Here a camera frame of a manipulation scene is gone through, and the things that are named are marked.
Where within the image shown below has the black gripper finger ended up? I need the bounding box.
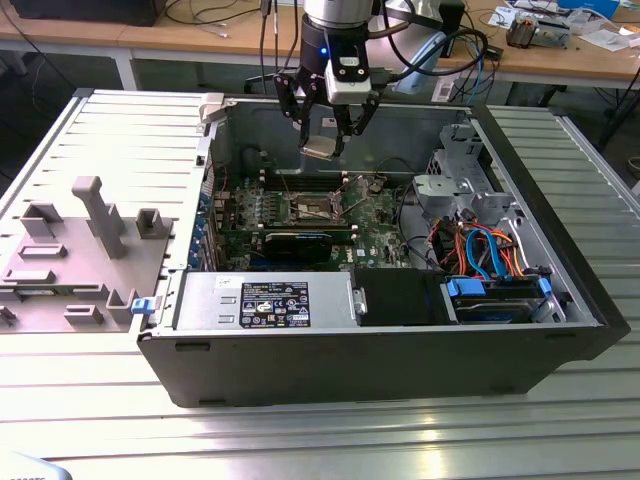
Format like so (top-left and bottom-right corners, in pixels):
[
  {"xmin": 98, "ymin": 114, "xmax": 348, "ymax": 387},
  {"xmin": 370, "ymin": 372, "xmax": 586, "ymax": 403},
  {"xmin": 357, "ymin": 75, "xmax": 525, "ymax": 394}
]
[
  {"xmin": 332, "ymin": 93, "xmax": 381, "ymax": 159},
  {"xmin": 272, "ymin": 72, "xmax": 317, "ymax": 151}
]

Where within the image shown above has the silver topped CPU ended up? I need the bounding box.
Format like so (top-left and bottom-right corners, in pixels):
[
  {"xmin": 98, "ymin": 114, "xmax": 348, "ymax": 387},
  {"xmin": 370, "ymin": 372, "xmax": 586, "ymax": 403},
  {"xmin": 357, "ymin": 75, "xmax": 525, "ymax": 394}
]
[{"xmin": 299, "ymin": 134, "xmax": 337, "ymax": 162}]

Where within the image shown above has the CPU socket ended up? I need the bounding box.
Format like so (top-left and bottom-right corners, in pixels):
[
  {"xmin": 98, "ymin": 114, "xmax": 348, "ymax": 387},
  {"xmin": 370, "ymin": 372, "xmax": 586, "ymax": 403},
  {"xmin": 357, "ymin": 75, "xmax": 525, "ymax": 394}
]
[{"xmin": 284, "ymin": 189, "xmax": 350, "ymax": 226}]

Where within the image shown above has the copper finned CPU cooler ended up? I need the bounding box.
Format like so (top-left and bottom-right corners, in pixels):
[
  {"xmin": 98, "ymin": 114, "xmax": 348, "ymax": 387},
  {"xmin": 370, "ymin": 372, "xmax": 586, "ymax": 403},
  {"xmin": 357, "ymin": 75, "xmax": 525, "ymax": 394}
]
[{"xmin": 505, "ymin": 13, "xmax": 540, "ymax": 50}]

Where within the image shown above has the green motherboard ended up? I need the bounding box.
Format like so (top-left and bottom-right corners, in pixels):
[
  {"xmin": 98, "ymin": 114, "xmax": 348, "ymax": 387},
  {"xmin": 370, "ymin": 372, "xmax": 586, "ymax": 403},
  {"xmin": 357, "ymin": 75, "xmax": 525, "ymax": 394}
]
[{"xmin": 212, "ymin": 172, "xmax": 426, "ymax": 274}]

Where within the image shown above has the wooden desk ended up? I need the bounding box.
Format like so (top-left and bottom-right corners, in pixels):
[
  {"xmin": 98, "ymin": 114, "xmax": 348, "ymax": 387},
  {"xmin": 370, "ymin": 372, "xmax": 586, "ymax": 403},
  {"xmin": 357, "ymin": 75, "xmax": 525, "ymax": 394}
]
[
  {"xmin": 0, "ymin": 0, "xmax": 309, "ymax": 91},
  {"xmin": 434, "ymin": 0, "xmax": 640, "ymax": 109}
]

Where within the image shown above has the silver metal drive cage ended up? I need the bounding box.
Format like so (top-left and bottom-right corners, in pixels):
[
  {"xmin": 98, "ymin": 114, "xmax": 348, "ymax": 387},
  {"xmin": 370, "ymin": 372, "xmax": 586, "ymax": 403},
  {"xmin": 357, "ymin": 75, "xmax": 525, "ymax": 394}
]
[{"xmin": 412, "ymin": 122, "xmax": 524, "ymax": 229}]

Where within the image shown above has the black graphics card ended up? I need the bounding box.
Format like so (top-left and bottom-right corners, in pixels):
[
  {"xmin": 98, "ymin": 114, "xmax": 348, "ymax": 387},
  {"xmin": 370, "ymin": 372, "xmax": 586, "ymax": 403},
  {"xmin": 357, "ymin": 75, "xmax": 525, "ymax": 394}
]
[{"xmin": 262, "ymin": 229, "xmax": 334, "ymax": 264}]

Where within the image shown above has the pale blue teach pendant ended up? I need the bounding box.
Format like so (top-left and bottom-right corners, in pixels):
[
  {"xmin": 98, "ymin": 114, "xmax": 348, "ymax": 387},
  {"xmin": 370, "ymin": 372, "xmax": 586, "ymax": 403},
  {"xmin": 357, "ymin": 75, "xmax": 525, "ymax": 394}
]
[{"xmin": 399, "ymin": 32, "xmax": 448, "ymax": 95}]

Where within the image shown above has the black upright box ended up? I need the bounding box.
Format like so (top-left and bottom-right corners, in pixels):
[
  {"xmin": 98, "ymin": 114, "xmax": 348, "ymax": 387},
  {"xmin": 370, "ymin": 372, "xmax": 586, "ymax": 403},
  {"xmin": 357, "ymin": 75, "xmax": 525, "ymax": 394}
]
[{"xmin": 438, "ymin": 0, "xmax": 467, "ymax": 57}]

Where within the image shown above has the black plastic bay shroud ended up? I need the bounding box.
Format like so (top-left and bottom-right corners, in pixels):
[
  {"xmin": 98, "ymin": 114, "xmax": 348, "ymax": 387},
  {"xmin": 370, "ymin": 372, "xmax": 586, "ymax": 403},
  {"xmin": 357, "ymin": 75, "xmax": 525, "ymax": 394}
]
[{"xmin": 352, "ymin": 268, "xmax": 448, "ymax": 327}]

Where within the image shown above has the white printed leaflet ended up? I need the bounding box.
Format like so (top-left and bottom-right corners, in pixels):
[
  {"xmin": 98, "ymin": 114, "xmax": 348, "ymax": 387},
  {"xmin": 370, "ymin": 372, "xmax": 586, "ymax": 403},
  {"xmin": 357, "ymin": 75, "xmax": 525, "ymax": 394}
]
[{"xmin": 487, "ymin": 3, "xmax": 529, "ymax": 29}]

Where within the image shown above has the hard disk in blue carrier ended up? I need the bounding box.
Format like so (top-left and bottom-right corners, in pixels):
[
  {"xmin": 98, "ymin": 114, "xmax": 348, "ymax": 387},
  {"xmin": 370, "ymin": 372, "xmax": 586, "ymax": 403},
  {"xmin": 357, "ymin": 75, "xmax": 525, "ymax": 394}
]
[{"xmin": 444, "ymin": 276, "xmax": 554, "ymax": 326}]

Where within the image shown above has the silver power supply unit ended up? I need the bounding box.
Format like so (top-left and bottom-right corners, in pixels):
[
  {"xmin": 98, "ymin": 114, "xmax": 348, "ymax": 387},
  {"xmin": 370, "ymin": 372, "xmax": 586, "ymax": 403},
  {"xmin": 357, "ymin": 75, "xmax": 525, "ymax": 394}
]
[{"xmin": 172, "ymin": 272, "xmax": 361, "ymax": 331}]

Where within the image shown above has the black computer box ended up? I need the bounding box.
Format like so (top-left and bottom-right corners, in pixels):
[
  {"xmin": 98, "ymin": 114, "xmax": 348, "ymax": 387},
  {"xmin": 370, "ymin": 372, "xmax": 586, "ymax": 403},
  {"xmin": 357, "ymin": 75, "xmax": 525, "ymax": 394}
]
[{"xmin": 9, "ymin": 0, "xmax": 161, "ymax": 27}]

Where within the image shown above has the black PC case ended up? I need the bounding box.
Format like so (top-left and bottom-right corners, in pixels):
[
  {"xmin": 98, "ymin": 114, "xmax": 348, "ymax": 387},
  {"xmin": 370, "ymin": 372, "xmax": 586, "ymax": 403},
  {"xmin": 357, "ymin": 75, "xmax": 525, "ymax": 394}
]
[{"xmin": 135, "ymin": 92, "xmax": 632, "ymax": 409}]

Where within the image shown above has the silver metal component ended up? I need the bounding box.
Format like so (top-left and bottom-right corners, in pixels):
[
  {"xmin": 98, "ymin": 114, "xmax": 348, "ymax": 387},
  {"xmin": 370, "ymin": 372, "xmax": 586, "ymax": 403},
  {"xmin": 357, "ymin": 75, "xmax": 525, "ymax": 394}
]
[{"xmin": 534, "ymin": 18, "xmax": 572, "ymax": 50}]

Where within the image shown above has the grey parts rack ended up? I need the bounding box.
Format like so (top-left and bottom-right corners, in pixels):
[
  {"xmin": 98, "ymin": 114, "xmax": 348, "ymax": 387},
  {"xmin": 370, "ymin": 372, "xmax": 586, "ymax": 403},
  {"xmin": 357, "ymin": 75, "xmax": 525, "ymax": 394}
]
[{"xmin": 0, "ymin": 174, "xmax": 176, "ymax": 336}]

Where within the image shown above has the white paper sheet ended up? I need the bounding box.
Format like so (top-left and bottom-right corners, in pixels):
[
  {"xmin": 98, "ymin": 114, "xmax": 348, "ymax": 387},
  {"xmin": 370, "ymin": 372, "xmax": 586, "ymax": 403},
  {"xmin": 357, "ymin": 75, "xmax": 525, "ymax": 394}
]
[{"xmin": 579, "ymin": 27, "xmax": 632, "ymax": 52}]

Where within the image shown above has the blue cardboard box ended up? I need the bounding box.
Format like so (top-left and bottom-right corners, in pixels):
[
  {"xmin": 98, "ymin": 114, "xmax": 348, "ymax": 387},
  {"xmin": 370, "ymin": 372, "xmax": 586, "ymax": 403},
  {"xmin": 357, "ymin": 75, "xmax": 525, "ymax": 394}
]
[{"xmin": 557, "ymin": 0, "xmax": 622, "ymax": 17}]

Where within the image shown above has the white plastic device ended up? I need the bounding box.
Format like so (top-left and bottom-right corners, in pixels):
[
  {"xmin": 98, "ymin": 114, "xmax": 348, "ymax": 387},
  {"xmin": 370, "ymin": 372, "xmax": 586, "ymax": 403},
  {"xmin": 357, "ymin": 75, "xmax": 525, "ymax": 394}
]
[{"xmin": 0, "ymin": 451, "xmax": 70, "ymax": 480}]

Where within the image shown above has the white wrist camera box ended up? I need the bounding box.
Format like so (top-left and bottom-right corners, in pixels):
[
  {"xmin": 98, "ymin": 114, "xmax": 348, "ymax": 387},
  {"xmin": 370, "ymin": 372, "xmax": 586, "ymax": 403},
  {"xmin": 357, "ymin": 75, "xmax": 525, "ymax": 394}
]
[{"xmin": 324, "ymin": 55, "xmax": 374, "ymax": 106}]

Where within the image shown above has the black camera cable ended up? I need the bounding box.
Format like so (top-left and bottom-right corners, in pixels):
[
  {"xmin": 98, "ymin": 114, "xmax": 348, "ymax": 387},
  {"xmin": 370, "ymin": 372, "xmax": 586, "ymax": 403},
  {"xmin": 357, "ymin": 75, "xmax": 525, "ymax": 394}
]
[{"xmin": 369, "ymin": 24, "xmax": 489, "ymax": 84}]

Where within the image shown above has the blue flat data wire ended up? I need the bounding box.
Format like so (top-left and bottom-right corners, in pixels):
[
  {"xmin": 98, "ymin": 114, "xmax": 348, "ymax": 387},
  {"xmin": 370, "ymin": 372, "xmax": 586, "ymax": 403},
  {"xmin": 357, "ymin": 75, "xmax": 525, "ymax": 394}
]
[{"xmin": 463, "ymin": 225, "xmax": 511, "ymax": 281}]

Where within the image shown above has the orange wire bundle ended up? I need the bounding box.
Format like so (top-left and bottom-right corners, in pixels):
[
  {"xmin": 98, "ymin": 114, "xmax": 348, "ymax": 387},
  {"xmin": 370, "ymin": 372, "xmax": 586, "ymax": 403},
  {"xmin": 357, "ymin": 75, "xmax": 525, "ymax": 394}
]
[{"xmin": 487, "ymin": 227, "xmax": 529, "ymax": 279}]

